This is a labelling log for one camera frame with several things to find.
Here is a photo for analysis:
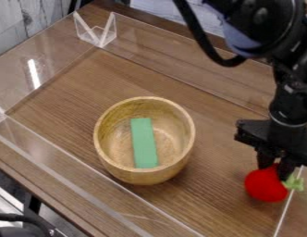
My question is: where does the green rectangular block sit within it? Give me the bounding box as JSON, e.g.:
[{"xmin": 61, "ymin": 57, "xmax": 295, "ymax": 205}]
[{"xmin": 129, "ymin": 118, "xmax": 159, "ymax": 168}]

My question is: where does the black table leg frame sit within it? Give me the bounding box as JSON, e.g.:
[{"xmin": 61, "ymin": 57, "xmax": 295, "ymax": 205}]
[{"xmin": 23, "ymin": 193, "xmax": 67, "ymax": 237}]

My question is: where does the black cable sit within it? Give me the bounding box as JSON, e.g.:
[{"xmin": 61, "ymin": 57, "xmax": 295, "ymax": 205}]
[{"xmin": 172, "ymin": 0, "xmax": 248, "ymax": 69}]

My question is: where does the wooden bowl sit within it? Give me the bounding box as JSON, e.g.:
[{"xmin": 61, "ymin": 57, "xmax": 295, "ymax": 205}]
[{"xmin": 93, "ymin": 96, "xmax": 196, "ymax": 185}]

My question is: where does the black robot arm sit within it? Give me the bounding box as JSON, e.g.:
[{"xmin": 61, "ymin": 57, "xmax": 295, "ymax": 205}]
[{"xmin": 203, "ymin": 0, "xmax": 307, "ymax": 181}]

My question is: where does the clear acrylic corner bracket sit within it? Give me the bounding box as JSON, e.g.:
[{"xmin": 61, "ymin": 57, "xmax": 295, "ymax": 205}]
[{"xmin": 73, "ymin": 12, "xmax": 116, "ymax": 48}]

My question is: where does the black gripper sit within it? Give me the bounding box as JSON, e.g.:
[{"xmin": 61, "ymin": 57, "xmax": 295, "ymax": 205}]
[{"xmin": 235, "ymin": 119, "xmax": 307, "ymax": 181}]

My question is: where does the red plush strawberry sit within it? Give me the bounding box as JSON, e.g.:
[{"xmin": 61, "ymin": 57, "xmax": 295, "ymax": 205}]
[{"xmin": 244, "ymin": 163, "xmax": 304, "ymax": 203}]

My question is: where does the clear acrylic enclosure wall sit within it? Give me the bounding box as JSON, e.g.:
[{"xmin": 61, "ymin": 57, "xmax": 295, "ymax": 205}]
[{"xmin": 0, "ymin": 17, "xmax": 307, "ymax": 237}]

